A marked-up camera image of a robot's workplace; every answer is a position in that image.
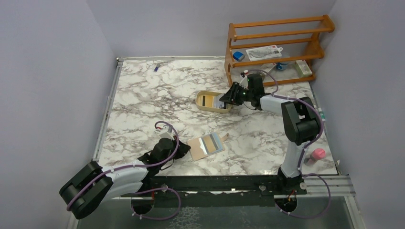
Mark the green white small box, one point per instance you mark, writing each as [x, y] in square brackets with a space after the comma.
[303, 68]

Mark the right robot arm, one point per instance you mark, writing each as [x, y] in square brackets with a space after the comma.
[302, 123]

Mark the beige card holder wallet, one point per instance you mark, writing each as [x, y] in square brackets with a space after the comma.
[207, 145]

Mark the green white pen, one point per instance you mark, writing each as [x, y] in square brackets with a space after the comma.
[321, 114]

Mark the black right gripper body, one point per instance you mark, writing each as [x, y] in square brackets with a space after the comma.
[234, 94]

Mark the wooden shelf rack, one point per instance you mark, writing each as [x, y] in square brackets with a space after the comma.
[312, 51]

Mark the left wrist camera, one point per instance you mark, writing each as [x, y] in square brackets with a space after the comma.
[166, 132]

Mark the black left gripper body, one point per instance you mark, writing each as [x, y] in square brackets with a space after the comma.
[176, 149]

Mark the blue stamp block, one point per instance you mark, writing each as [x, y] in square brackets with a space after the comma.
[238, 56]

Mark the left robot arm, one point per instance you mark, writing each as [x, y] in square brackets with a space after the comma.
[93, 184]

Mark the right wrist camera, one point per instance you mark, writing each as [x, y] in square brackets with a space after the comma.
[244, 80]

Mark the pink bottle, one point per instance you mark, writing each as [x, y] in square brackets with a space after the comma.
[315, 156]

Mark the blue tape roll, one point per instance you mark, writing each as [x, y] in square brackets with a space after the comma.
[282, 65]

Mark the white printed package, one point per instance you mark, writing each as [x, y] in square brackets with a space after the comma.
[264, 53]

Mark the beige oval tray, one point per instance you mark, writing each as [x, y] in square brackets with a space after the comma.
[204, 101]

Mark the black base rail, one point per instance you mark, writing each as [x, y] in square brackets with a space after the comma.
[217, 191]

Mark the card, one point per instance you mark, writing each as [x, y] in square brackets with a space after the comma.
[217, 103]

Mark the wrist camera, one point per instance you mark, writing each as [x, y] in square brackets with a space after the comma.
[244, 80]
[166, 132]

